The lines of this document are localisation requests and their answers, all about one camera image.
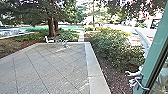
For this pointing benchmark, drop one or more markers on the green glass door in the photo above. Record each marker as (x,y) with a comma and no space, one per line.
(156,63)

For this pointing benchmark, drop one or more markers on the green shrub bed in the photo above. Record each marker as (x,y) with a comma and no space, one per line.
(116,46)
(63,35)

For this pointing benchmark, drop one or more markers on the white outdoor chair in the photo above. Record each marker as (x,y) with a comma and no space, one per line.
(48,40)

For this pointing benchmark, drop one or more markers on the large tree trunk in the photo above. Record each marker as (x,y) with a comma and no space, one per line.
(52,28)

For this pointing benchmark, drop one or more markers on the dark parked car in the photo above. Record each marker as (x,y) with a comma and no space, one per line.
(155,23)

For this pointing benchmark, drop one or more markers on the low white garden wall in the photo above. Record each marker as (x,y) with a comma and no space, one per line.
(143,38)

